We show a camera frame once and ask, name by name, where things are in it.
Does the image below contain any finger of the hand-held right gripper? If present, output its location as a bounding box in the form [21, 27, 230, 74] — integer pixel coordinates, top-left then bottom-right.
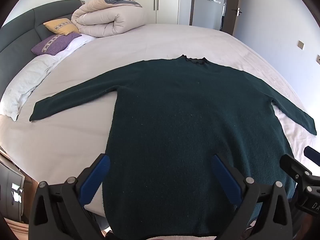
[279, 153, 313, 181]
[304, 146, 320, 167]

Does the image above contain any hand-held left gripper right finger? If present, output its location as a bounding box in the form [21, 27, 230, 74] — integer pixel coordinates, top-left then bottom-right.
[211, 154, 293, 240]

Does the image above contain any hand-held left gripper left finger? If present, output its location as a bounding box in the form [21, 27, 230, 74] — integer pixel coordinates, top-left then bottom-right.
[28, 153, 111, 240]

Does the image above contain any dark green sweater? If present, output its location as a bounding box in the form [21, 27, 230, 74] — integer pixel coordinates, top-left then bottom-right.
[29, 55, 318, 239]

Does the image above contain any dark nightstand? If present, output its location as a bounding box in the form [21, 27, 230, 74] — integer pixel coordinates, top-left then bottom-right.
[0, 152, 34, 227]

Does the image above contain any white pillow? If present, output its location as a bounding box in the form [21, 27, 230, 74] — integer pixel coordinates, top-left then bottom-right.
[57, 34, 98, 55]
[0, 54, 63, 122]

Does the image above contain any purple patterned pillow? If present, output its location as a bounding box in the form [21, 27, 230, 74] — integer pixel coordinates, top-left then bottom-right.
[31, 32, 82, 56]

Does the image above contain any bed with white sheet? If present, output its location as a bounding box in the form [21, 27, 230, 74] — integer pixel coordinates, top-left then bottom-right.
[0, 24, 320, 222]

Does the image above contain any brown door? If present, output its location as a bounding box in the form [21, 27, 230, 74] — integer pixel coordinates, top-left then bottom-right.
[222, 0, 244, 37]

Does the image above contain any yellow patterned pillow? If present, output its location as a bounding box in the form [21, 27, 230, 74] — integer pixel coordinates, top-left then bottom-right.
[43, 18, 80, 36]

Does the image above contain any folded beige duvet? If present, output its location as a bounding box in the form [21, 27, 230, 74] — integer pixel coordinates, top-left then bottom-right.
[71, 0, 148, 38]

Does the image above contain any dark grey padded headboard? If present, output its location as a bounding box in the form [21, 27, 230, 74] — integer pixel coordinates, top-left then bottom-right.
[0, 0, 87, 105]

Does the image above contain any cream wardrobe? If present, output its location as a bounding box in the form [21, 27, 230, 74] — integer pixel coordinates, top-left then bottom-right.
[94, 0, 193, 26]

